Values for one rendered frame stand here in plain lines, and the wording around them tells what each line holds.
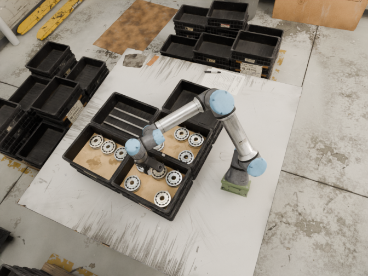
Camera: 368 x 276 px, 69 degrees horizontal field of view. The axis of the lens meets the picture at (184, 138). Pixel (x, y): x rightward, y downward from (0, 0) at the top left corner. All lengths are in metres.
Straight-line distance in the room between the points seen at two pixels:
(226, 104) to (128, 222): 0.97
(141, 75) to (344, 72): 2.28
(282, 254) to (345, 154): 1.13
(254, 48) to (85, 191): 2.03
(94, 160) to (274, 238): 1.56
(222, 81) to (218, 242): 1.26
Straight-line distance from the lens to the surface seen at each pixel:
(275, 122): 2.07
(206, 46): 3.06
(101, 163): 1.87
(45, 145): 2.91
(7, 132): 2.91
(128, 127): 1.95
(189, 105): 1.46
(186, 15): 3.51
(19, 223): 3.04
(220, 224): 1.73
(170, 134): 1.85
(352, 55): 3.81
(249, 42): 2.94
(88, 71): 3.14
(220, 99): 1.33
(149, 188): 1.70
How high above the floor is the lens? 2.39
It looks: 59 degrees down
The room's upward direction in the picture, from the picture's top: 11 degrees counter-clockwise
